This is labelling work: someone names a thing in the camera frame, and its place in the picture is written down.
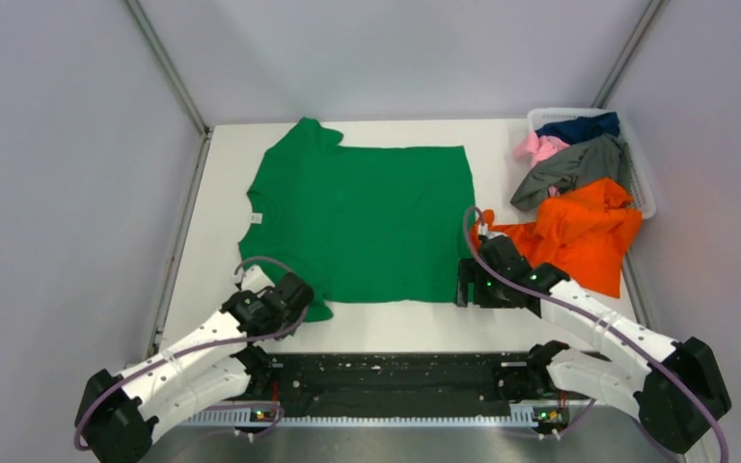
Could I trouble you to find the green t shirt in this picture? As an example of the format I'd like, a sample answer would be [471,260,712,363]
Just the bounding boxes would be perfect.
[238,118,475,322]

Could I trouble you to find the white plastic laundry basket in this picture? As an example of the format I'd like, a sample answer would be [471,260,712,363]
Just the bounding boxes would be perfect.
[527,107,657,220]

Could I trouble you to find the aluminium frame rail right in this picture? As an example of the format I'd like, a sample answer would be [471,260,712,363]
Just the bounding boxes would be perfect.
[590,0,670,109]

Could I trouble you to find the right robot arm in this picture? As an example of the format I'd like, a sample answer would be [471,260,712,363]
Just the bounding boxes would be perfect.
[456,233,731,462]

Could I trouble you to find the grey t shirt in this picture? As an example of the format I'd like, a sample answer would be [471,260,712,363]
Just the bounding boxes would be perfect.
[510,134,631,212]

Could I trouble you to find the orange t shirt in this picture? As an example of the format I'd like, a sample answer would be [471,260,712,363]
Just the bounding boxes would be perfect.
[469,177,643,298]

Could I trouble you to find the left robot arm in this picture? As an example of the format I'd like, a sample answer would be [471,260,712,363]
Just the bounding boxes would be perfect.
[73,266,315,462]

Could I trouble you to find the aluminium frame rail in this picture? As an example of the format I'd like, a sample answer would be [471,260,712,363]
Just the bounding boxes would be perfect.
[590,0,670,109]
[121,0,212,139]

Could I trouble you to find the pink t shirt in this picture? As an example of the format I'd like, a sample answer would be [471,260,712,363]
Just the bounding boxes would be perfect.
[512,131,569,168]

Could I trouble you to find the aluminium frame rail left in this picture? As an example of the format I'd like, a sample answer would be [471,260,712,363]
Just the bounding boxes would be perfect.
[121,0,212,139]

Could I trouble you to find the white cable duct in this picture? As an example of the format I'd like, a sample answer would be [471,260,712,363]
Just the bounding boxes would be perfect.
[178,405,538,428]

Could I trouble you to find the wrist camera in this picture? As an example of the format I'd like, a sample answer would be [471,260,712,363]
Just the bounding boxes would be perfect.
[469,209,505,250]
[233,265,274,297]

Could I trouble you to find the navy blue t shirt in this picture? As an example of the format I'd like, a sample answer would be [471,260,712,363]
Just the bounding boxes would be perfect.
[535,112,621,145]

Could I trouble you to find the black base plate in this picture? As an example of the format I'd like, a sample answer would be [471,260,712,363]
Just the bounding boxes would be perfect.
[210,349,592,420]

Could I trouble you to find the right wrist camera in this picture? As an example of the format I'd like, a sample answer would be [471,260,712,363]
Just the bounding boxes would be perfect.
[469,209,505,250]

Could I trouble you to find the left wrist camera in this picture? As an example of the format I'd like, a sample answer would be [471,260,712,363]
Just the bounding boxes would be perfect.
[233,265,274,297]

